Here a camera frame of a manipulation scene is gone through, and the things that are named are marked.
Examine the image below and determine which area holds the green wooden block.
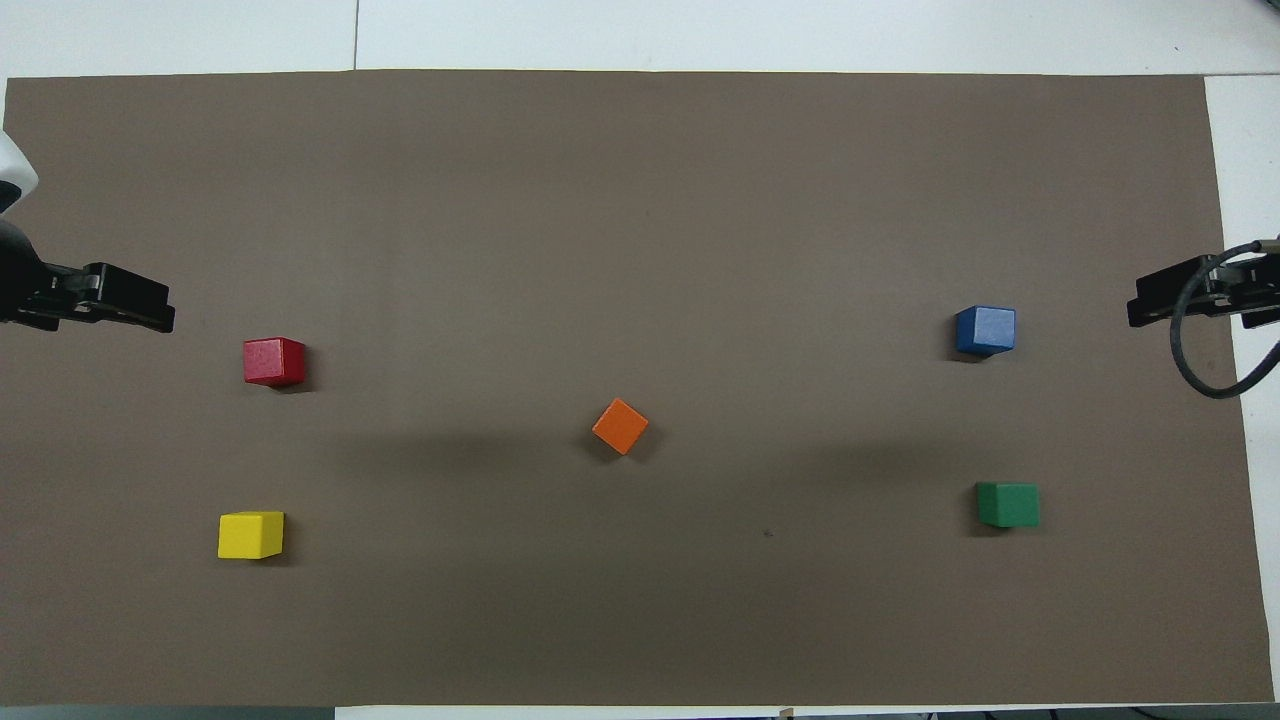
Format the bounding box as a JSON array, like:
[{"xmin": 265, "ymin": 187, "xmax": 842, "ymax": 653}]
[{"xmin": 975, "ymin": 481, "xmax": 1041, "ymax": 529}]

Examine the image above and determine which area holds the blue wooden block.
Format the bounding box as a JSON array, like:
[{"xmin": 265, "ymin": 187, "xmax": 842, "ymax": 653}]
[{"xmin": 954, "ymin": 305, "xmax": 1017, "ymax": 356}]

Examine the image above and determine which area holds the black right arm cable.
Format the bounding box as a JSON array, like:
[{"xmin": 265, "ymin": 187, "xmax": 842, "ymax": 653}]
[{"xmin": 1170, "ymin": 238, "xmax": 1280, "ymax": 399}]

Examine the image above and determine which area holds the brown table mat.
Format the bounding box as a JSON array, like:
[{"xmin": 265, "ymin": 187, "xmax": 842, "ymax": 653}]
[{"xmin": 0, "ymin": 68, "xmax": 1276, "ymax": 709}]

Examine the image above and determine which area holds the orange wooden block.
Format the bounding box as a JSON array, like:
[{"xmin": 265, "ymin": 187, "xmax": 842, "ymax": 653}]
[{"xmin": 591, "ymin": 398, "xmax": 650, "ymax": 456}]

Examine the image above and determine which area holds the yellow wooden block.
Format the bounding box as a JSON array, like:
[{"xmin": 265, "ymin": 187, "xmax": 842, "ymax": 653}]
[{"xmin": 217, "ymin": 511, "xmax": 286, "ymax": 561}]

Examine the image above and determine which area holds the red wooden block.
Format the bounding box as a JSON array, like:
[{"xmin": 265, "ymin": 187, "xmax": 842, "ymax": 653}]
[{"xmin": 243, "ymin": 337, "xmax": 307, "ymax": 388}]

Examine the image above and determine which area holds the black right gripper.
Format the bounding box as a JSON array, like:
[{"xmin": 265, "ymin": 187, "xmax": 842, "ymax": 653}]
[{"xmin": 1128, "ymin": 250, "xmax": 1280, "ymax": 329}]

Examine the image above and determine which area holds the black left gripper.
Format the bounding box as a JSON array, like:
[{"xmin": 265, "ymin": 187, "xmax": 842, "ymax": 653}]
[{"xmin": 0, "ymin": 218, "xmax": 176, "ymax": 334}]

